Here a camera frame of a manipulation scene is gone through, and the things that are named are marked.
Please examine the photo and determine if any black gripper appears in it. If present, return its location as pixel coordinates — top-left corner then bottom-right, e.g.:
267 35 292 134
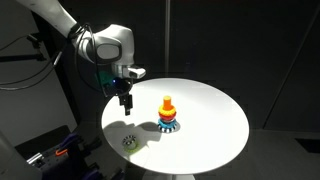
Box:
104 76 134 117

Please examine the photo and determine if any purple equipment part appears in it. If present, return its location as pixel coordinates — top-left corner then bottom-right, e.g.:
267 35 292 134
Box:
59 132 83 153

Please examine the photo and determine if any orange clamp clip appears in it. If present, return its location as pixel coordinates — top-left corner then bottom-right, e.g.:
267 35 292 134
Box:
54 148 70 157

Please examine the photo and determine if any green wrist mount plate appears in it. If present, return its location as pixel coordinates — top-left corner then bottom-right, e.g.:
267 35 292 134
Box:
98 70 113 90

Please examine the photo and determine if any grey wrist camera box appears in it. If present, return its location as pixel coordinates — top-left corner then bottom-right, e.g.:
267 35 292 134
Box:
122 66 147 80

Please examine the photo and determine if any yellow toy ring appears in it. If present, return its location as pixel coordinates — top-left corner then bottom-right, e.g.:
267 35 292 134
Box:
157 104 177 115

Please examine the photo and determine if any orange ring holder post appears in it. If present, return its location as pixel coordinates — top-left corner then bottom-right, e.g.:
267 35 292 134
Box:
162 95 173 111

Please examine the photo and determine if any red toy ring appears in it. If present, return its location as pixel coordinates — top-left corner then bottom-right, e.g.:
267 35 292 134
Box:
157 110 177 122

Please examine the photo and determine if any blue toy ring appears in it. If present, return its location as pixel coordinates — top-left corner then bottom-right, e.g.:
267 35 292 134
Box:
157 118 178 131

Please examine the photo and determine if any green toy ring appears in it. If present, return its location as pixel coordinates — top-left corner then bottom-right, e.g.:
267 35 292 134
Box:
123 141 141 155

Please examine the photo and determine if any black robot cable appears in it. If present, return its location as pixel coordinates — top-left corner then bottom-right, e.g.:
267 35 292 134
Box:
67 22 102 96

